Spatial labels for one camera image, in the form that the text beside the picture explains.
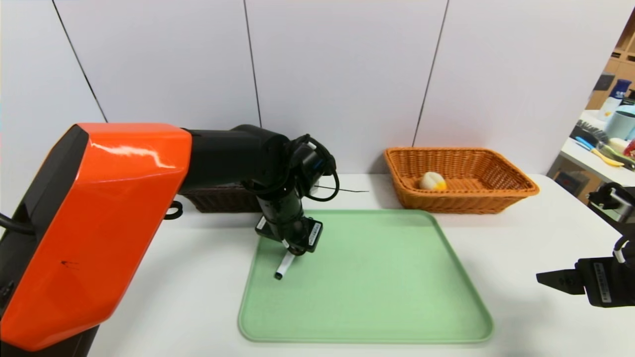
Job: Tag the red item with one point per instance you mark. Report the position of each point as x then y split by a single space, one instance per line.
631 148

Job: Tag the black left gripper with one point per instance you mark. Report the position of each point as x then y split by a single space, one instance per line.
311 235

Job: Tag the green plastic tray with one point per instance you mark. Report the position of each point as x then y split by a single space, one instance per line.
377 297

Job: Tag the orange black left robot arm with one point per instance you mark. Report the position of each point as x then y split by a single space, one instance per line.
99 223

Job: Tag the orange wicker basket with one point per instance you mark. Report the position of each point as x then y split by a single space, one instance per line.
471 203

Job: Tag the dark brown wicker basket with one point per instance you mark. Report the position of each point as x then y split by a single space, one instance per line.
223 198

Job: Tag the white orange toy egg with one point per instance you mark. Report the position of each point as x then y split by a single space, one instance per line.
431 181

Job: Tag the wooden shelf unit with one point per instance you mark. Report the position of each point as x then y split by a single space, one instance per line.
624 69

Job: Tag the white side table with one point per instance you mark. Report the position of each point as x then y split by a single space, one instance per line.
590 158

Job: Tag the pale blue round pot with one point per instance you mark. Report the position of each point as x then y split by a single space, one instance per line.
621 124

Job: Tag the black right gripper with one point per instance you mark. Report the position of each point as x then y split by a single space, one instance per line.
601 284

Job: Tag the black brush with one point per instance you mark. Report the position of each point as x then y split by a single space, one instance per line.
588 133

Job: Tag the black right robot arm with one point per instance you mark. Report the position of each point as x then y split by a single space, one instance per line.
620 203

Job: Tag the white bottle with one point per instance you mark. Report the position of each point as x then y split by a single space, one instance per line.
607 110

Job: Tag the white marker pen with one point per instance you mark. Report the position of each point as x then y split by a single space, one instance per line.
284 267

